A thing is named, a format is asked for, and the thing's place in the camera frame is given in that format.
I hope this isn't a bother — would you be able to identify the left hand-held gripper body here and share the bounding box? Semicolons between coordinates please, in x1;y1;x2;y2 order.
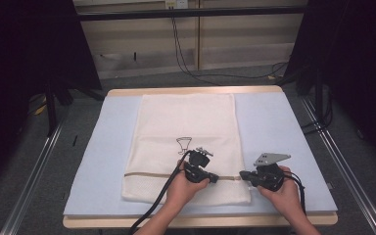
183;147;215;184

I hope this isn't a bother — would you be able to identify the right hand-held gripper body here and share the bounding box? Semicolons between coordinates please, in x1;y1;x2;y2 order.
250;152;292;193

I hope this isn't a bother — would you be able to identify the cream white towel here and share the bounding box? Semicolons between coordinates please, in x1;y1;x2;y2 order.
120;93;253;208

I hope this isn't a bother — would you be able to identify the person's right hand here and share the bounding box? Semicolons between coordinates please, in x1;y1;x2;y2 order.
257;164;304;220

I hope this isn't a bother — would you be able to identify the person's left hand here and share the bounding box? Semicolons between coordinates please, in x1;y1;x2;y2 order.
165;159;211;213

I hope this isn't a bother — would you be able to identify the wooden table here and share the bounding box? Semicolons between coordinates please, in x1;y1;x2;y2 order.
62;85;339;229

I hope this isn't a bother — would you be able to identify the light blue table mat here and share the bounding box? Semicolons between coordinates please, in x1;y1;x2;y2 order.
63;91;339;218

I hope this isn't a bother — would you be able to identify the black metal stand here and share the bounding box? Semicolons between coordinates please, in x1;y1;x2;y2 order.
273;61;328;125
42;76;106;138

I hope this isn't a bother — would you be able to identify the dark curtain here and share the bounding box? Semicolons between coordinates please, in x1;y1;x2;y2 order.
0;0;103;197
286;0;376;172

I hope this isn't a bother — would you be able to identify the black horizontal metal bar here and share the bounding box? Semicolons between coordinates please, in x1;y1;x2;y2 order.
75;5;308;23

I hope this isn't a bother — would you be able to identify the yellow floor tape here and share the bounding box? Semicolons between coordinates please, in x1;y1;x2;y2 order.
33;103;48;117

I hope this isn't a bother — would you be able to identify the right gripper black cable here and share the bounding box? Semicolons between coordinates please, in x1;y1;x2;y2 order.
283;170;308;217

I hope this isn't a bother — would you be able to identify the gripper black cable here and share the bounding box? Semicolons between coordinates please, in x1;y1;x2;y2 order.
283;170;308;217
128;150;193;235

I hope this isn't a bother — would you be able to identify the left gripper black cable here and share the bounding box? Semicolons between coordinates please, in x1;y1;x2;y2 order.
128;150;193;235

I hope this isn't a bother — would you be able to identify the silver metal floor rail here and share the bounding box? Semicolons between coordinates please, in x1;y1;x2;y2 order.
0;110;69;235
298;95;376;235

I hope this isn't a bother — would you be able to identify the black cable bundle by stand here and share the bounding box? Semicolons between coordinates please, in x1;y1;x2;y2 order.
301;85;335;136

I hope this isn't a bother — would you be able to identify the long black floor cable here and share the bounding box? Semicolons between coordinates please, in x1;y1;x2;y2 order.
169;7;290;87

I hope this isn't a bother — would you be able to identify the white wall outlet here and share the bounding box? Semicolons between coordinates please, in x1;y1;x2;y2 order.
164;0;190;10

